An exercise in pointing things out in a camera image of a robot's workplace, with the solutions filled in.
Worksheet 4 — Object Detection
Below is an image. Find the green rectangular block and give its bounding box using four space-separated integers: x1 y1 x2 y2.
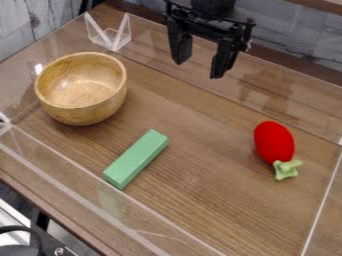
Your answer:
103 129 169 189

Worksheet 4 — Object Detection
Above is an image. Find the light wooden bowl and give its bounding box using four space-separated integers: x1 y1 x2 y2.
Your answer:
34 52 129 126

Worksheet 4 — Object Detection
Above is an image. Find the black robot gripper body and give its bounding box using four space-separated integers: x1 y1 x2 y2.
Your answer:
165 0 257 43

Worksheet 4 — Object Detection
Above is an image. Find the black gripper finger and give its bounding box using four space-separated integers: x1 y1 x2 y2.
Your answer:
210 36 239 79
167 20 193 65

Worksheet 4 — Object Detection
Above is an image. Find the red plush strawberry toy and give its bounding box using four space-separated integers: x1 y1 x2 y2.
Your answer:
254 121 304 181

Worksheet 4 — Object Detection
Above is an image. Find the clear acrylic enclosure wall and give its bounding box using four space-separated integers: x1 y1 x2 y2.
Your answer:
0 11 342 256

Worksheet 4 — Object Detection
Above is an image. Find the black cable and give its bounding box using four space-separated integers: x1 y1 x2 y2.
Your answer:
0 225 46 256

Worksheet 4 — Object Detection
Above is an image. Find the black table leg bracket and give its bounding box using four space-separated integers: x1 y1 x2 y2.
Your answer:
31 208 91 256

